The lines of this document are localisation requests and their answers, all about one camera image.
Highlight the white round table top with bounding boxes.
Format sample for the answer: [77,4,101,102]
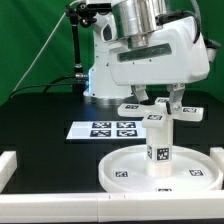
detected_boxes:
[98,145,223,193]

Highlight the white cross-shaped table base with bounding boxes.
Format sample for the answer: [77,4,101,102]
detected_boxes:
[118,97,204,129]

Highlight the white marker sheet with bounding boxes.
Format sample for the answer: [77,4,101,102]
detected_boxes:
[66,121,146,140]

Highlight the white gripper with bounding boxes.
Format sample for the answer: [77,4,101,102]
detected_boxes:
[109,17,210,114]

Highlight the white cable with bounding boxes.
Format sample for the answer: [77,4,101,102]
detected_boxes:
[11,0,88,94]

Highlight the white front fence bar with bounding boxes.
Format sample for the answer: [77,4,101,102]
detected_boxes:
[0,190,224,223]

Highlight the black camera stand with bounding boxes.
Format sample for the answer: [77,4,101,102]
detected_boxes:
[65,2,96,90]

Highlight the black cable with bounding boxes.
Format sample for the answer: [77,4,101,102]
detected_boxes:
[9,75,88,98]

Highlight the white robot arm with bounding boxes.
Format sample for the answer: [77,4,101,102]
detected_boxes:
[84,0,220,114]

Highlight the white left fence block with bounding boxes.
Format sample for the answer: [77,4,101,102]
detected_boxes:
[0,151,17,193]

